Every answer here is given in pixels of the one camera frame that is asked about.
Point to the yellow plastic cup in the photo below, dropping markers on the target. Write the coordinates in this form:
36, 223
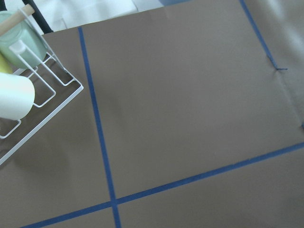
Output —
4, 65

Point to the wooden rack handle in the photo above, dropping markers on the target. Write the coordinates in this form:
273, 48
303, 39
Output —
16, 18

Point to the white wire cup rack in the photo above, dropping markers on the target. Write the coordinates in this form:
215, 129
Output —
54, 87

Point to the white plastic cup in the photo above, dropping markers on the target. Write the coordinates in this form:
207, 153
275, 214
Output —
17, 95

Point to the green plastic cup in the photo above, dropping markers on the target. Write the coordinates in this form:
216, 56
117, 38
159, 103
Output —
22, 46

